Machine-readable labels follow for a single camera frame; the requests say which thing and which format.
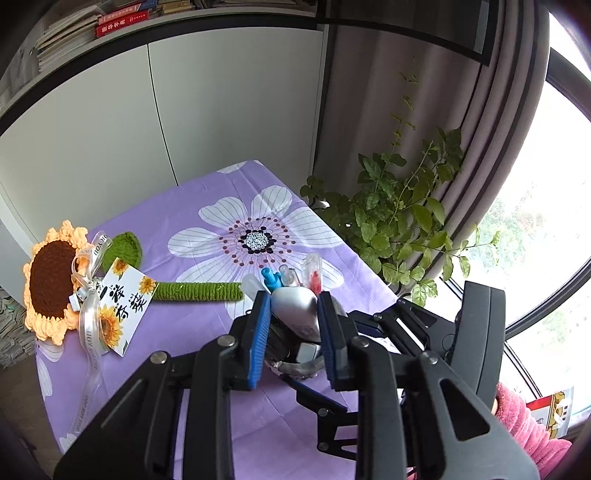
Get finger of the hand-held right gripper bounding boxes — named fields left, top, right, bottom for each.
left=279, top=371, right=358, bottom=459
left=348, top=298, right=462, bottom=365

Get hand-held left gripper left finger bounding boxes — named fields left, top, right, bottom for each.
left=54, top=290, right=273, bottom=480

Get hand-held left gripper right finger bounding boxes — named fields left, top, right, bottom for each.
left=318, top=291, right=541, bottom=480

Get white dotted pen holder cup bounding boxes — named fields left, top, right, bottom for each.
left=263, top=318, right=352, bottom=381

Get red gel pen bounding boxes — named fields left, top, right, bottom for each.
left=302, top=253, right=324, bottom=296

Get orange checkered pen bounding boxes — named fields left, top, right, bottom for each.
left=278, top=264, right=301, bottom=289

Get person's right forearm pink sleeve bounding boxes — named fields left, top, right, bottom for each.
left=492, top=382, right=575, bottom=480

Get green leafy plant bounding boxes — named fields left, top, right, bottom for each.
left=300, top=60, right=502, bottom=308

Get red white printed box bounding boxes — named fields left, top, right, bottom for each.
left=526, top=387, right=575, bottom=437

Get purple floral tablecloth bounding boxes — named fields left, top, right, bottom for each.
left=34, top=159, right=416, bottom=480

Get white sunflower print card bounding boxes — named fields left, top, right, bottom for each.
left=95, top=258, right=158, bottom=358

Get translucent white ribbon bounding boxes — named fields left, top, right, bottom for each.
left=68, top=231, right=114, bottom=437

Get crochet sunflower with green stem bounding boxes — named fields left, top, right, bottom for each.
left=22, top=220, right=245, bottom=344

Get mauve curtain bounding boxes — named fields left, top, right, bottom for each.
left=314, top=0, right=550, bottom=296

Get floor stacks of paper booklets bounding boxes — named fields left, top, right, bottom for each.
left=0, top=286, right=38, bottom=367

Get dark glass cabinet door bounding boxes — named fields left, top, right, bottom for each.
left=316, top=0, right=491, bottom=65

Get red book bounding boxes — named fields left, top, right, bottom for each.
left=95, top=9, right=149, bottom=38

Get short stack of mixed books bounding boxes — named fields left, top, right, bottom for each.
left=152, top=0, right=195, bottom=14

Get stack of grey paper booklets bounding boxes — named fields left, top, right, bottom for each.
left=34, top=4, right=105, bottom=75

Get black window frame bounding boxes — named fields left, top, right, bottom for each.
left=443, top=46, right=591, bottom=398

